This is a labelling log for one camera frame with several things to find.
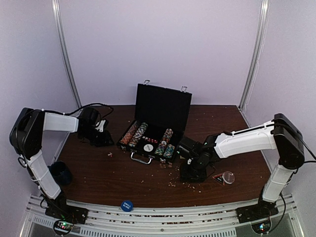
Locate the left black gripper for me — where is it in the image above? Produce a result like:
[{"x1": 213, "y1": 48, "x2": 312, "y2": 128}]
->
[{"x1": 79, "y1": 126, "x2": 115, "y2": 147}]

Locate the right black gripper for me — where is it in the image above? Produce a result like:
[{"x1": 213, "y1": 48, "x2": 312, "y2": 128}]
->
[{"x1": 180, "y1": 156, "x2": 207, "y2": 182}]

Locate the white dealer button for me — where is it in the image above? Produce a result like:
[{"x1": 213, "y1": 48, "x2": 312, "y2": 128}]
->
[{"x1": 143, "y1": 144, "x2": 154, "y2": 153}]

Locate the black poker set case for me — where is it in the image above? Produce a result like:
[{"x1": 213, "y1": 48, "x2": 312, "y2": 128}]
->
[{"x1": 117, "y1": 83, "x2": 192, "y2": 164}]

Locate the blue small blind button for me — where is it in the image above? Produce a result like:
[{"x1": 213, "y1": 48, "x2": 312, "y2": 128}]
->
[{"x1": 120, "y1": 200, "x2": 134, "y2": 212}]

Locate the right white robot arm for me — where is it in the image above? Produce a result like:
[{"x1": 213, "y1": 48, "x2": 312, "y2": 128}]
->
[{"x1": 176, "y1": 114, "x2": 305, "y2": 218}]

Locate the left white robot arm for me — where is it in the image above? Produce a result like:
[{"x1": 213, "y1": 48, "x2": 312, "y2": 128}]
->
[{"x1": 9, "y1": 106, "x2": 114, "y2": 200}]

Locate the red black triangular card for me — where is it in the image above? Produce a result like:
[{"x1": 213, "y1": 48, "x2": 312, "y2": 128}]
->
[{"x1": 212, "y1": 173, "x2": 225, "y2": 186}]

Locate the teal chip row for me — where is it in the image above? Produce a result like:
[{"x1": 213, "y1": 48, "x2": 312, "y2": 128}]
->
[{"x1": 163, "y1": 144, "x2": 175, "y2": 159}]

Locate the orange chip row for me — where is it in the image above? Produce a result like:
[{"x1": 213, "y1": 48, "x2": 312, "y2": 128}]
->
[{"x1": 120, "y1": 125, "x2": 138, "y2": 144}]

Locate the green blue chip row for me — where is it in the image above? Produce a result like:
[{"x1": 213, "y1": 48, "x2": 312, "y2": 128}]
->
[{"x1": 155, "y1": 141, "x2": 167, "y2": 156}]

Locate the right back chip row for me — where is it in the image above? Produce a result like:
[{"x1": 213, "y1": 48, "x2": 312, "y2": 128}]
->
[{"x1": 162, "y1": 128, "x2": 173, "y2": 143}]

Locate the grey chip row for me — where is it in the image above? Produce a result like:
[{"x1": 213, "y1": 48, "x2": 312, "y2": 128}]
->
[{"x1": 128, "y1": 122, "x2": 148, "y2": 147}]

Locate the dark blue mug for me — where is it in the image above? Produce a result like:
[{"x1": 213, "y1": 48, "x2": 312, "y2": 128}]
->
[{"x1": 48, "y1": 161, "x2": 73, "y2": 186}]

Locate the red dice row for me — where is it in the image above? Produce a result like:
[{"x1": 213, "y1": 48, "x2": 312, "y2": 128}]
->
[{"x1": 142, "y1": 136, "x2": 158, "y2": 144}]

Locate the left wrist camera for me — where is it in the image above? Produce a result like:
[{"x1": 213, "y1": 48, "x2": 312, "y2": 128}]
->
[{"x1": 78, "y1": 107, "x2": 109, "y2": 132}]

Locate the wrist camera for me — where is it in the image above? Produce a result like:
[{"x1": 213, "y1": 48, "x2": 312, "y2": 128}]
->
[
  {"x1": 177, "y1": 136, "x2": 202, "y2": 158},
  {"x1": 78, "y1": 107, "x2": 109, "y2": 132}
]

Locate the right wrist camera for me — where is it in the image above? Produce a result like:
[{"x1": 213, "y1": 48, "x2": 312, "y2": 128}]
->
[{"x1": 177, "y1": 136, "x2": 202, "y2": 158}]

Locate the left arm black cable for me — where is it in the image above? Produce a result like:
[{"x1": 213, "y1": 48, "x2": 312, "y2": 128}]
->
[{"x1": 66, "y1": 103, "x2": 115, "y2": 119}]

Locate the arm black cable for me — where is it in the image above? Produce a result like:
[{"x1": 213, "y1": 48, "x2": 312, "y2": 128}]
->
[
  {"x1": 66, "y1": 103, "x2": 115, "y2": 119},
  {"x1": 274, "y1": 119, "x2": 316, "y2": 223}
]

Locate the front aluminium rail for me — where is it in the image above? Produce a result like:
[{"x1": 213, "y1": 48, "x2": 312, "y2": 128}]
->
[{"x1": 18, "y1": 195, "x2": 306, "y2": 237}]

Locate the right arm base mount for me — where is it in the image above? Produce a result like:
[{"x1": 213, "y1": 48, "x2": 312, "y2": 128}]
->
[{"x1": 236, "y1": 194, "x2": 279, "y2": 224}]

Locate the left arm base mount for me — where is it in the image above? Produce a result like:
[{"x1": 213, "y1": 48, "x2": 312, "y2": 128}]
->
[{"x1": 43, "y1": 191, "x2": 88, "y2": 224}]

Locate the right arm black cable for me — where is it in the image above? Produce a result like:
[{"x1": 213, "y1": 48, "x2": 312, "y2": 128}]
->
[{"x1": 274, "y1": 119, "x2": 316, "y2": 223}]

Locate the left aluminium frame post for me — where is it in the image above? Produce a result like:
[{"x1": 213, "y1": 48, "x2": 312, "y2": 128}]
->
[{"x1": 51, "y1": 0, "x2": 82, "y2": 108}]

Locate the aluminium frame post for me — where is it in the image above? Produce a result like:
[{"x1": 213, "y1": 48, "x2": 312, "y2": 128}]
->
[
  {"x1": 239, "y1": 0, "x2": 270, "y2": 112},
  {"x1": 51, "y1": 0, "x2": 82, "y2": 108}
]

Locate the right aluminium frame post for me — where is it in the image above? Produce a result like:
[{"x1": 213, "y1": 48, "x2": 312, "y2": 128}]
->
[{"x1": 239, "y1": 0, "x2": 270, "y2": 112}]

